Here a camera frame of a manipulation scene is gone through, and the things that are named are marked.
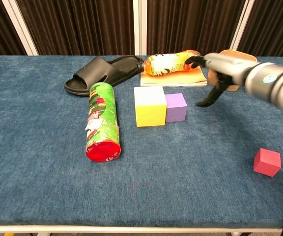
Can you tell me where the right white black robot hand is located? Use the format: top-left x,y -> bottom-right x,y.
184,53 -> 249,108

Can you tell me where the medium purple cube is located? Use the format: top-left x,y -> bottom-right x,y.
165,92 -> 188,123

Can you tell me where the small red cube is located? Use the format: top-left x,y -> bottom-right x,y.
253,147 -> 282,177

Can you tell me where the spiral notebook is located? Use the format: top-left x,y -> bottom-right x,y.
140,66 -> 208,87

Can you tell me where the orange drink bottle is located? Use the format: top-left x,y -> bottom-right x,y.
136,50 -> 201,78

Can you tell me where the large yellow cube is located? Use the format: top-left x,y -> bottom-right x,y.
134,86 -> 168,128

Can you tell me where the black rubber slipper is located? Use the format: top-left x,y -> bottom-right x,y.
64,55 -> 144,96

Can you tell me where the green chips can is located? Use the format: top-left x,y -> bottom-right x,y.
85,82 -> 122,163

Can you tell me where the blue table cloth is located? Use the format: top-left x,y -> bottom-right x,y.
0,55 -> 283,228

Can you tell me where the white partition post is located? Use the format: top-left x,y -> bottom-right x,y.
1,0 -> 39,56
132,0 -> 148,56
229,0 -> 255,51

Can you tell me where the white table frame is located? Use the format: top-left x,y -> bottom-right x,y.
0,224 -> 283,236

